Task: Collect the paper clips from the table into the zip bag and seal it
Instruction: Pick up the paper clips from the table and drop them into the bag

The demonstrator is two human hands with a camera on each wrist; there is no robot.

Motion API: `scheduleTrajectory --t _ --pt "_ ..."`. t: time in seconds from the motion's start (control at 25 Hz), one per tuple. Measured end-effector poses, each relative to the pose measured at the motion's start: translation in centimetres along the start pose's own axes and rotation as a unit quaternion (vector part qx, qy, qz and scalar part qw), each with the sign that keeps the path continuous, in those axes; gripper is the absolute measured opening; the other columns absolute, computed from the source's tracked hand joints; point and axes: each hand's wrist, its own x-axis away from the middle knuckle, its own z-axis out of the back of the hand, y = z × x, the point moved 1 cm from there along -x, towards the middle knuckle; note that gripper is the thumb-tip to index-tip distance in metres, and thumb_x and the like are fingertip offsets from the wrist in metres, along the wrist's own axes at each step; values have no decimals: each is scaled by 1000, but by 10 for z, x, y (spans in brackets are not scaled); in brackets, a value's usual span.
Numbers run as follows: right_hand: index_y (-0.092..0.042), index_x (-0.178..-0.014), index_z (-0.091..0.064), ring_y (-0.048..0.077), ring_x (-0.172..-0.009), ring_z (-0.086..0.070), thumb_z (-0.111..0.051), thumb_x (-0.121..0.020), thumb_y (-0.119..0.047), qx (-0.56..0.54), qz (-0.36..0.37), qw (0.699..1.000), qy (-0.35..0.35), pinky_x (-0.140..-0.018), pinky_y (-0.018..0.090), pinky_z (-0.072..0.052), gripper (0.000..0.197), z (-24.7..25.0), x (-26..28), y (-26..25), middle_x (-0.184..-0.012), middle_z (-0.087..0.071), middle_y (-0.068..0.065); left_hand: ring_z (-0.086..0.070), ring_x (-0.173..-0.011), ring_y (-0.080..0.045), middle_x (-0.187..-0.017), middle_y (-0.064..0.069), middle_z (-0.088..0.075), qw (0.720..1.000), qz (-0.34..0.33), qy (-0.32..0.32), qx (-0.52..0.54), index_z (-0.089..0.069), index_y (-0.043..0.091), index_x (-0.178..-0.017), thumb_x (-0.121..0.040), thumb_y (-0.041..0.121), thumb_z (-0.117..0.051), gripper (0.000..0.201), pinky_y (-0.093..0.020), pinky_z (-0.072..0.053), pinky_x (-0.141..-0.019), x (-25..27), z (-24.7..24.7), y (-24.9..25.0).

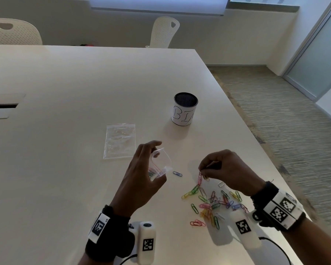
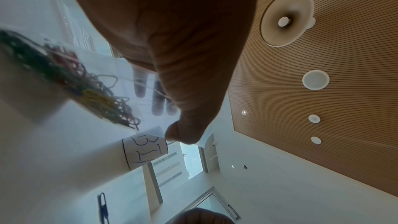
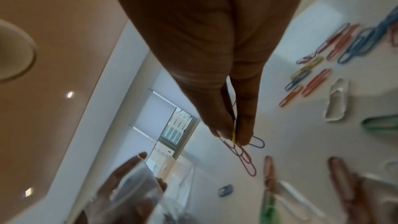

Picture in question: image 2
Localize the person's right hand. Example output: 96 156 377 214
175 207 236 224

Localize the person's left hand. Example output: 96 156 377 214
59 0 260 145

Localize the clear plastic bag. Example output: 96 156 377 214
0 0 182 145

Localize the white handwritten paper label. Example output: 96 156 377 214
122 133 169 171

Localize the blue paper clip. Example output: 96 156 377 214
97 192 110 224

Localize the large round ceiling lamp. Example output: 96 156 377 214
259 0 316 48

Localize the pile of coloured paper clips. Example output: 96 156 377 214
0 29 141 131

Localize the medium round white ceiling light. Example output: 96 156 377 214
302 69 330 90

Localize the glass door with metal frame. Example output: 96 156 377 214
148 185 242 224

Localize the tall window with grey frame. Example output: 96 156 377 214
142 141 208 205

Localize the white arched wall niche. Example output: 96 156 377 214
199 133 221 174

